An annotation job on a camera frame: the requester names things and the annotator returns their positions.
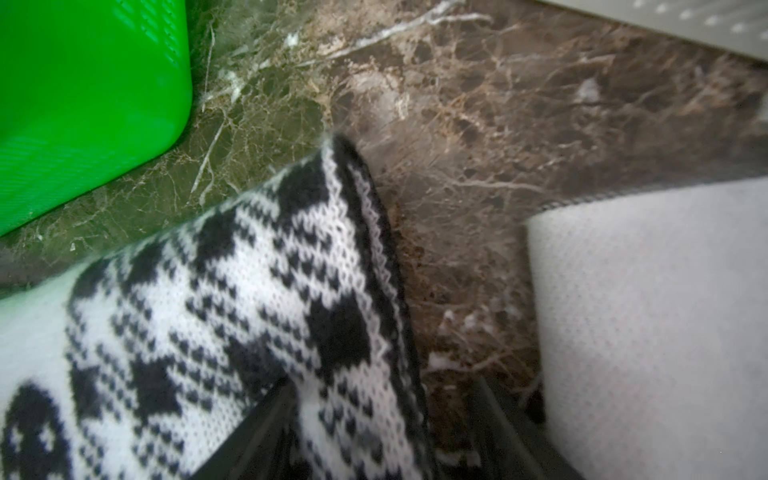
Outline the white smiley knit scarf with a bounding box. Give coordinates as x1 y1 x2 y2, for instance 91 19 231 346
1 134 440 479

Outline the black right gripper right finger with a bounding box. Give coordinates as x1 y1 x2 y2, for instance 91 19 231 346
467 379 583 480

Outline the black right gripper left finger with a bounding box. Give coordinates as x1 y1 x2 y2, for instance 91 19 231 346
191 378 296 479

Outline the black white checkered scarf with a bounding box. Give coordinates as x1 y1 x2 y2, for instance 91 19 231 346
527 177 767 479

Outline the white plastic file organizer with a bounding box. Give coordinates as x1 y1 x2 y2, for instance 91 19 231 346
555 0 767 61

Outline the green plastic basket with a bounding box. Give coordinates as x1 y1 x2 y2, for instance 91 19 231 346
1 1 193 232

